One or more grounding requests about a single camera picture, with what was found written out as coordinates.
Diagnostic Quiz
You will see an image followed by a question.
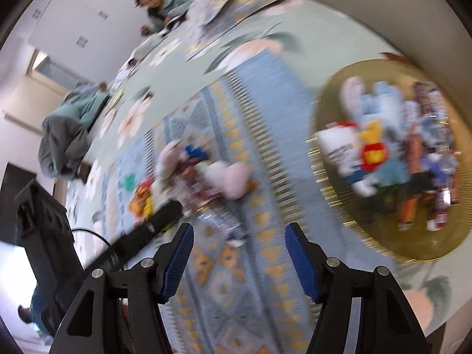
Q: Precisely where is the person's leg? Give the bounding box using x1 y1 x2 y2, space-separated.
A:
17 284 56 340

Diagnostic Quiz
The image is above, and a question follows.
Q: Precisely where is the orange snack packet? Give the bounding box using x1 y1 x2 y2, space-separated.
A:
127 181 153 216

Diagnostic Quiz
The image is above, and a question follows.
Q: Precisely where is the blue rubber toy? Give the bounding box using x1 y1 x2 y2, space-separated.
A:
359 81 404 130

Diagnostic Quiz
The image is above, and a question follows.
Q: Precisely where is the window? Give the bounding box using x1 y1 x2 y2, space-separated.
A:
31 50 80 89

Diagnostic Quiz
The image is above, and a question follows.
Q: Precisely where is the floral bed sheet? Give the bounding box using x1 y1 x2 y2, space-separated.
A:
63 0 454 340

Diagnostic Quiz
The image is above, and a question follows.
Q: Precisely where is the round gold tray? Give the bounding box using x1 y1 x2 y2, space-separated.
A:
312 59 469 262

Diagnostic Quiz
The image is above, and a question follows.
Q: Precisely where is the pale pink egg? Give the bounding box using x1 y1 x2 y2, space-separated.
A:
221 162 251 198

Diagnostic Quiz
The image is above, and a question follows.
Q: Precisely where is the white plush toy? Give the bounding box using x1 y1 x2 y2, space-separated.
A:
317 76 380 197

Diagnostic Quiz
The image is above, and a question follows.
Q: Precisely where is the small blue toy piece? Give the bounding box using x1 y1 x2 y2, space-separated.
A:
182 144 209 163

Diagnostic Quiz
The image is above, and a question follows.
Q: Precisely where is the black cable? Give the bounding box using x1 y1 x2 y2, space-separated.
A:
70 229 111 248

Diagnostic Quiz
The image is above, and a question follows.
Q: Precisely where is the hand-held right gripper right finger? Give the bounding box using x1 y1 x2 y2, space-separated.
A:
285 222 430 354

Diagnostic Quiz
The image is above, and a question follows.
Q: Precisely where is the blue patterned mat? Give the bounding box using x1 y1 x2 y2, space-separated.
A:
64 50 406 354

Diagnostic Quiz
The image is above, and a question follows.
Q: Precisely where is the teal rubber toy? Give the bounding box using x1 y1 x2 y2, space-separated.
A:
120 173 139 192

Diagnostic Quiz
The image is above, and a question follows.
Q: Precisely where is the brown snack stick packet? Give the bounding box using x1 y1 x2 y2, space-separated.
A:
411 81 448 126

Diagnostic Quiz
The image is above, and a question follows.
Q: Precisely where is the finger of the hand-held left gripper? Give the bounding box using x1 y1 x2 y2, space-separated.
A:
83 201 184 271

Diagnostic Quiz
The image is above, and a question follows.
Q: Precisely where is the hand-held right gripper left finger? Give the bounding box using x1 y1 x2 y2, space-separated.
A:
50 223 195 354

